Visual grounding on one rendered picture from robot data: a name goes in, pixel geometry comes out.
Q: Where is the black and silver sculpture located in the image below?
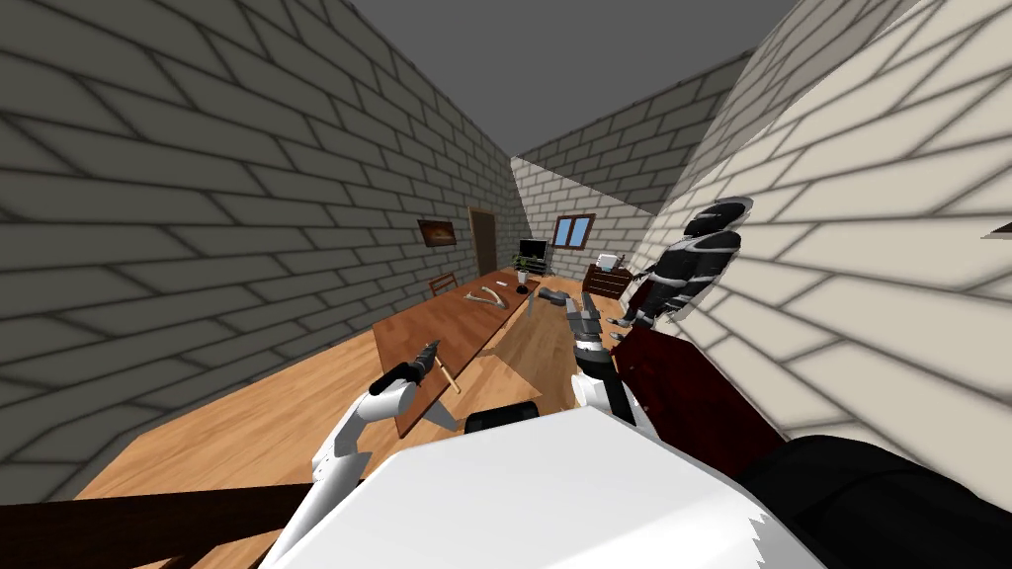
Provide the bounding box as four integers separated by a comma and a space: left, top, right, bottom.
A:
607, 197, 755, 343

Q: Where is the framed orange picture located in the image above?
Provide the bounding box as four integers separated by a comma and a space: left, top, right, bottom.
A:
416, 218, 460, 249

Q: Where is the blue window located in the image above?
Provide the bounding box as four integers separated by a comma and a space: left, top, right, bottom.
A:
552, 212, 598, 252

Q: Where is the dark red dresser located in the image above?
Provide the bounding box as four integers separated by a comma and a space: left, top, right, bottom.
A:
582, 253, 635, 301

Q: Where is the dark brown furniture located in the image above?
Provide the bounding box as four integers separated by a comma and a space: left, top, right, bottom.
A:
0, 480, 319, 569

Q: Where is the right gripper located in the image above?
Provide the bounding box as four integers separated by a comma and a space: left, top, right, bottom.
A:
564, 291, 606, 351

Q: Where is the brown wooden table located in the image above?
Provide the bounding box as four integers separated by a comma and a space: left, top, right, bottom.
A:
371, 268, 548, 441

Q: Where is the brown door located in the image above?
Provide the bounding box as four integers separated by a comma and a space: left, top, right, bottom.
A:
468, 205, 500, 279

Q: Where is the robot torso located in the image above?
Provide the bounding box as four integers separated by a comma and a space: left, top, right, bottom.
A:
259, 400, 827, 569

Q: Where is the pale curved object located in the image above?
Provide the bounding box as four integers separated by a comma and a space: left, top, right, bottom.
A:
463, 284, 511, 309

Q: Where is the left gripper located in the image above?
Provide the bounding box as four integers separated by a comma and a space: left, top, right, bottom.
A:
408, 341, 444, 378

